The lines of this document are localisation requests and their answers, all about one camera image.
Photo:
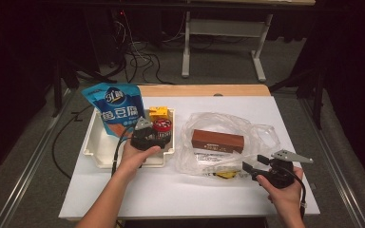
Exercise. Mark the clear plastic bag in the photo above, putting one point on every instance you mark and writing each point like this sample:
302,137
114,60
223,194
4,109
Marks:
263,136

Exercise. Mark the yellow drink carton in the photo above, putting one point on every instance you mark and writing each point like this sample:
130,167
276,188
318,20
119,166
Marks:
158,112

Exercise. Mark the yellow packet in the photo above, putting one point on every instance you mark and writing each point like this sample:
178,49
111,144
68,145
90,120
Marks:
226,174

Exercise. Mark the white metal frame desk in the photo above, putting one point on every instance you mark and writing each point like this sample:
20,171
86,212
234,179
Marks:
225,27

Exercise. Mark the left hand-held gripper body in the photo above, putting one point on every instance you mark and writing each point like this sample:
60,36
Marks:
142,137

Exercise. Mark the blue snack pouch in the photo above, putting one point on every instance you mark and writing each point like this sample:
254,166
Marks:
117,104

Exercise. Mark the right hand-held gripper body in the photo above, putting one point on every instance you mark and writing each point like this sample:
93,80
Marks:
280,174

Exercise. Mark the brown rectangular box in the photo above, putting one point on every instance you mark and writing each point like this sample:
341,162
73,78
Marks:
218,141

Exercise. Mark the metal floor rail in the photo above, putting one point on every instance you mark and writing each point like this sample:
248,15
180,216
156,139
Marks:
28,167
336,167

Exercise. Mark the white plastic tray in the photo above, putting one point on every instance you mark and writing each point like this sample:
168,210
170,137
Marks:
98,145

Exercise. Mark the person's right hand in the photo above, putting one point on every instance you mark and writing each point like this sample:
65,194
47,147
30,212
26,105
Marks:
286,194

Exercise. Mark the black stand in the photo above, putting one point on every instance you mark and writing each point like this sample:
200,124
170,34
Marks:
72,71
316,82

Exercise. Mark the person's left hand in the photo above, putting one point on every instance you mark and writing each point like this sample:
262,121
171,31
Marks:
133,160

